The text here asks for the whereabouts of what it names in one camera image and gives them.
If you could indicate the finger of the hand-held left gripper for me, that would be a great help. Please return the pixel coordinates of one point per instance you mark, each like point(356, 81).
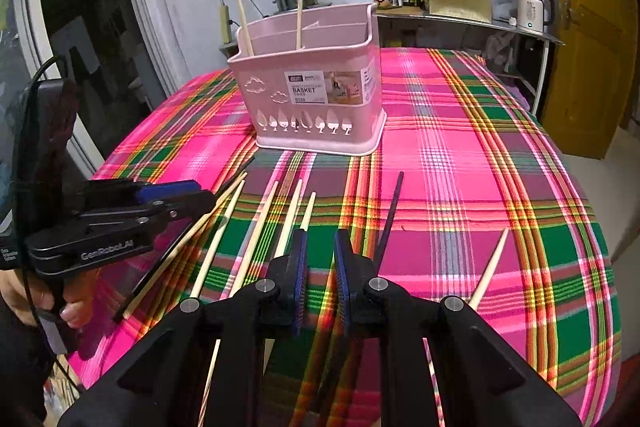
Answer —
point(167, 191)
point(192, 206)

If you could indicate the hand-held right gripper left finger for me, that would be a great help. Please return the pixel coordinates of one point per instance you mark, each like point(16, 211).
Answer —
point(300, 277)

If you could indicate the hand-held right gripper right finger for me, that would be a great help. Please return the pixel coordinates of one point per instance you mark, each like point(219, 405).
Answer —
point(345, 277)

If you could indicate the light wooden chopstick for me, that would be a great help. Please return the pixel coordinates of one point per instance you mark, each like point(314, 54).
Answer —
point(172, 259)
point(489, 268)
point(288, 218)
point(300, 7)
point(243, 19)
point(307, 211)
point(217, 239)
point(253, 238)

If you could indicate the pink plastic utensil basket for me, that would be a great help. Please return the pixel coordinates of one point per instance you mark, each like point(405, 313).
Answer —
point(300, 117)

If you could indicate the person's left forearm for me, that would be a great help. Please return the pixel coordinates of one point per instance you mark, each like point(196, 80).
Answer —
point(20, 367)

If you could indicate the person's left hand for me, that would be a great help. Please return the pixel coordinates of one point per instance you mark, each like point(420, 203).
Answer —
point(75, 313)

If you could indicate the beige power strip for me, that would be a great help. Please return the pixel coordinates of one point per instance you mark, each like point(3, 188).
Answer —
point(225, 24)

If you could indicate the pink plaid tablecloth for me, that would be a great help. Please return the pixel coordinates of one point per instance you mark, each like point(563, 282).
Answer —
point(475, 157)

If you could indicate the metal shelf unit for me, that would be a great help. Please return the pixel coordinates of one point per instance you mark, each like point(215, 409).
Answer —
point(505, 29)

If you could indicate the white electric kettle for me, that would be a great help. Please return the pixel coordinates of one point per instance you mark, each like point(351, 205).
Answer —
point(530, 9)

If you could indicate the yellow wooden door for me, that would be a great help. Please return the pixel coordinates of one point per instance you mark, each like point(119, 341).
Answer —
point(590, 32)

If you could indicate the white sliding door frame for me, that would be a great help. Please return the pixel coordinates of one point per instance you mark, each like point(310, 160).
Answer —
point(145, 7)

